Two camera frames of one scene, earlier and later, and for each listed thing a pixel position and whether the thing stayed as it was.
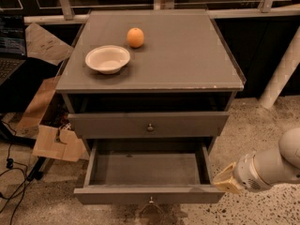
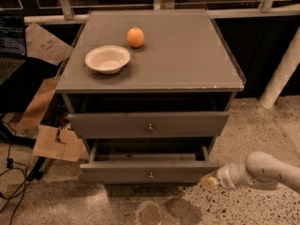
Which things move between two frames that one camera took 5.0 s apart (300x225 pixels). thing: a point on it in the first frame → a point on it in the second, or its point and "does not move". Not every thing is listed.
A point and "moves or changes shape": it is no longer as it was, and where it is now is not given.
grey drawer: x=146 y=172 moves or changes shape
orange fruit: x=135 y=37 does not move
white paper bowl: x=108 y=59 does not move
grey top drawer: x=146 y=125 does not move
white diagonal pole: x=282 y=74 does not move
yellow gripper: x=247 y=172 → x=224 y=177
